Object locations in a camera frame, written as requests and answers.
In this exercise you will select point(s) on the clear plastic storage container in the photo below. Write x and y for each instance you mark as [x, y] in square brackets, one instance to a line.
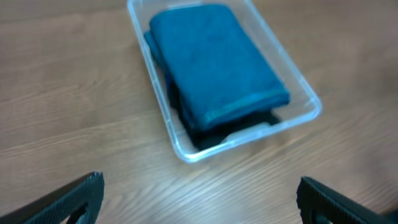
[304, 104]

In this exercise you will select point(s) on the black cloth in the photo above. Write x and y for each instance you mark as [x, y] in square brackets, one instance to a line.
[205, 139]

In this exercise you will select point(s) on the blue terry towel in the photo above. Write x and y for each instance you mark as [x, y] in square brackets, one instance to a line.
[220, 73]

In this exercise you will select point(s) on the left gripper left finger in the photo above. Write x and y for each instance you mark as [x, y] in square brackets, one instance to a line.
[77, 202]

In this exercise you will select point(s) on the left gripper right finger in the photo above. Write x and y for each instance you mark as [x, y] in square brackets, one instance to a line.
[320, 204]

